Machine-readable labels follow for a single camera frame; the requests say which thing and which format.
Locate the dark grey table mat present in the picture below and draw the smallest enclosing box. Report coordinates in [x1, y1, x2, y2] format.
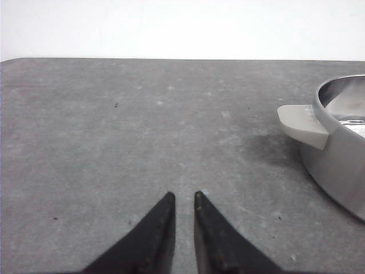
[1, 58, 364, 273]

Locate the stainless steel steamer pot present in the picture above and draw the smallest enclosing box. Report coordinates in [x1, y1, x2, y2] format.
[277, 75, 364, 221]

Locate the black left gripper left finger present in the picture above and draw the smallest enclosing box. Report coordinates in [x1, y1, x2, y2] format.
[82, 192, 176, 273]

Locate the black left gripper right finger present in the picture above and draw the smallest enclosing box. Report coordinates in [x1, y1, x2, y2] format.
[194, 191, 282, 273]

